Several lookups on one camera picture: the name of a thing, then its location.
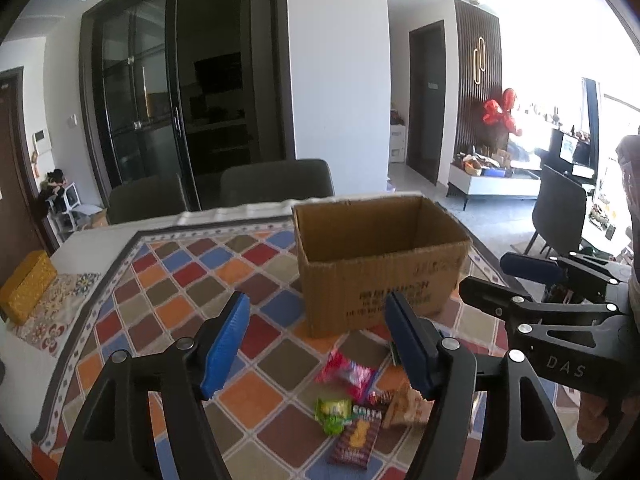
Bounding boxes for yellow tissue box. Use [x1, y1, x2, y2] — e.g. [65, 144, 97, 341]
[0, 251, 58, 326]

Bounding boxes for white drawer unit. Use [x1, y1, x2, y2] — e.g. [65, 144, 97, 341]
[389, 125, 407, 163]

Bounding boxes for brown cardboard box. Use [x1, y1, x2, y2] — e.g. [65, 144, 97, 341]
[291, 195, 472, 338]

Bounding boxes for black bag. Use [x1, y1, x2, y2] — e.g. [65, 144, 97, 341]
[42, 169, 68, 197]

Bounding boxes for wide grey dining chair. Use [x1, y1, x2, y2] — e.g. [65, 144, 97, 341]
[220, 159, 335, 209]

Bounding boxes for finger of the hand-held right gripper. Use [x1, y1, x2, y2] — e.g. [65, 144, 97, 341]
[500, 252, 632, 287]
[459, 277, 632, 357]

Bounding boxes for red foil balloon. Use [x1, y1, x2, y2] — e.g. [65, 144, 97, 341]
[482, 87, 523, 136]

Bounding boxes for colourful checkered tablecloth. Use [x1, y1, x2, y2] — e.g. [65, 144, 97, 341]
[31, 220, 576, 480]

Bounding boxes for dark glass sliding doors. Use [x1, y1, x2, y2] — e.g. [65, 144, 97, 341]
[80, 0, 291, 211]

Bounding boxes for floral table mat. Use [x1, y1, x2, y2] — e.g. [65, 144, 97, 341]
[10, 272, 103, 358]

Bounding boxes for small grey dining chair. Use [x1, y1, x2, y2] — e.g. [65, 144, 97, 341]
[107, 175, 188, 226]

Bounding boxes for dark red snack packet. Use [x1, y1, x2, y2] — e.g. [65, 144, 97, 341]
[327, 417, 383, 466]

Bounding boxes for black white snack packet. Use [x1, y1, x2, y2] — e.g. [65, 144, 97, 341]
[352, 403, 386, 423]

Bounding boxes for clutter on console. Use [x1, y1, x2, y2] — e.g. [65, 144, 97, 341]
[452, 145, 516, 178]

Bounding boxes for gold wall ornament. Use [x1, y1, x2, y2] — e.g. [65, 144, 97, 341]
[472, 37, 488, 86]

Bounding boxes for pink candy bag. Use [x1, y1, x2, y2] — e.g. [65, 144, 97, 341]
[315, 350, 378, 403]

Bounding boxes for tan paper snack packet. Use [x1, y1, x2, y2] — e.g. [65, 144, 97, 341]
[382, 380, 436, 429]

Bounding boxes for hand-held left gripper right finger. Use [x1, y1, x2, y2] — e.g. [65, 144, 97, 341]
[384, 291, 571, 480]

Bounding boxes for brown entry door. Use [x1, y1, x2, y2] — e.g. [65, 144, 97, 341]
[0, 67, 51, 271]

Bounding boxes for green snack packet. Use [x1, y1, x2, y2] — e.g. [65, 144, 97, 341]
[315, 397, 353, 436]

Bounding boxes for dark dining chair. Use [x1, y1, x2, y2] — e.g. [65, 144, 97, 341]
[531, 165, 588, 261]

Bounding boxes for small white stool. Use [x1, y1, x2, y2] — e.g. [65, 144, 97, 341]
[47, 182, 83, 231]

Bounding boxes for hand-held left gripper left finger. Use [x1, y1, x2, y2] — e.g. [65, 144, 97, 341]
[56, 291, 251, 480]

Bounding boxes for dark interior door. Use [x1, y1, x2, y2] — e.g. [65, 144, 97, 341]
[408, 20, 447, 186]

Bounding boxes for white low console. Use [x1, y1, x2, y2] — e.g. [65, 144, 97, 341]
[447, 162, 543, 211]

